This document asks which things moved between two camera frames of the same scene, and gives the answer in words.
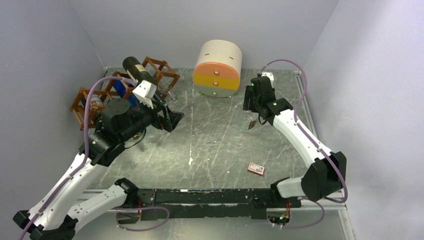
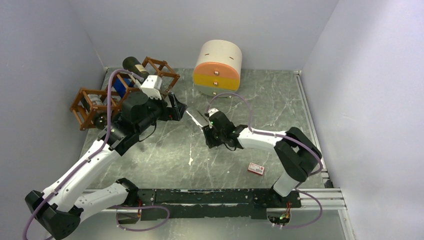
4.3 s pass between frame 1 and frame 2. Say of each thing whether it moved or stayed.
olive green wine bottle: stayed
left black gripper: moved
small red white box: stayed
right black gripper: moved
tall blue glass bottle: stayed
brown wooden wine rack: stayed
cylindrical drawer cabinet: stayed
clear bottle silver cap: moved
